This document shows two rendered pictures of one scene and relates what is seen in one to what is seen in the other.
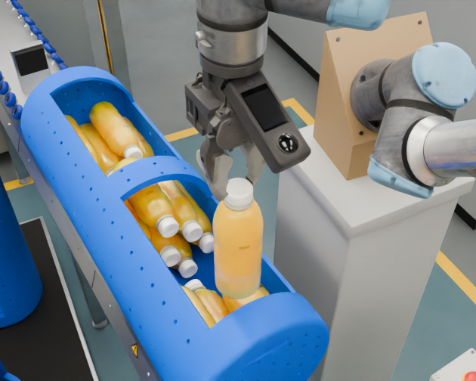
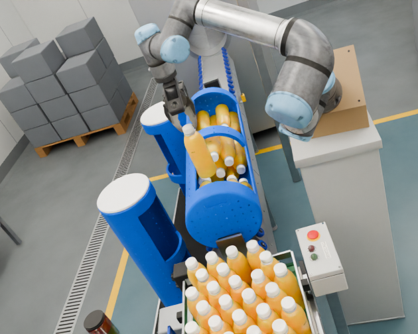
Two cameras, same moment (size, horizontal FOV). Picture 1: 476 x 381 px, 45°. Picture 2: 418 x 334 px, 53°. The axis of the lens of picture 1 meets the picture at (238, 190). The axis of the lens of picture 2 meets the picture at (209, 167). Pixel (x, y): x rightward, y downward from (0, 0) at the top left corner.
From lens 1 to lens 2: 0.97 m
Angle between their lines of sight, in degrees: 35
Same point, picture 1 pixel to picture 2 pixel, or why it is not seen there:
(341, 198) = (298, 148)
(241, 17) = (152, 62)
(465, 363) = (315, 227)
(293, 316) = (227, 189)
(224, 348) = (196, 197)
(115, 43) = (264, 75)
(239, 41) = (156, 70)
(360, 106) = not seen: hidden behind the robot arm
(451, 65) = not seen: hidden behind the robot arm
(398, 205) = (325, 152)
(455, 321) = not seen: outside the picture
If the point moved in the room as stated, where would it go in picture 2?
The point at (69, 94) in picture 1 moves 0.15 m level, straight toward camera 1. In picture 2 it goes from (207, 101) to (202, 116)
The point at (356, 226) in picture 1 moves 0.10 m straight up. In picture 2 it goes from (296, 160) to (290, 139)
